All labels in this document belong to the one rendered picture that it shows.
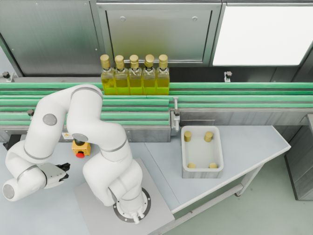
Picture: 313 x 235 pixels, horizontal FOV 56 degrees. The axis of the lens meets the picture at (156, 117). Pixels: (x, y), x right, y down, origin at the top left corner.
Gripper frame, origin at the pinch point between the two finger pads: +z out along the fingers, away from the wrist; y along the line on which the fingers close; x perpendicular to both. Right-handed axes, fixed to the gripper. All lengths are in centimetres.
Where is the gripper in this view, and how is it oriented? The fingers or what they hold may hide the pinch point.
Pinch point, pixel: (65, 167)
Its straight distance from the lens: 129.5
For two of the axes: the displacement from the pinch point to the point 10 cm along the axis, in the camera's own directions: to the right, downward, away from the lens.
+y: 8.7, 4.2, -2.8
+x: 3.5, -9.0, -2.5
